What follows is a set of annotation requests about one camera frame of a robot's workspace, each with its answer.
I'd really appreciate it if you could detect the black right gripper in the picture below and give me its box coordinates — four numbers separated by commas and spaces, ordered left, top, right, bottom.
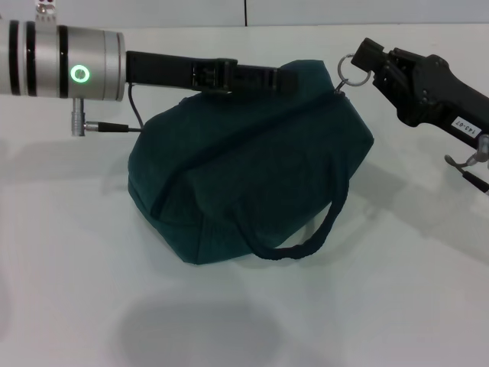
351, 37, 489, 149

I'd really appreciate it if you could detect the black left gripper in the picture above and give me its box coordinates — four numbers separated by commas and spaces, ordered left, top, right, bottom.
125, 50, 299, 96

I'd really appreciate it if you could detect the dark teal insulated lunch bag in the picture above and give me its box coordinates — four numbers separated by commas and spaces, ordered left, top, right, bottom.
128, 53, 375, 265

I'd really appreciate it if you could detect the grey right gripper cable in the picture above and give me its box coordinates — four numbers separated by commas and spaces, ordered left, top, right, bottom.
445, 133, 489, 196

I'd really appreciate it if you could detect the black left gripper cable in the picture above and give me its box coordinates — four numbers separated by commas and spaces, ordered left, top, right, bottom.
70, 83, 145, 137

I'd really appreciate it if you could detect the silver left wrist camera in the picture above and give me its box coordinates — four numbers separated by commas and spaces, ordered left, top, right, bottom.
35, 0, 58, 28

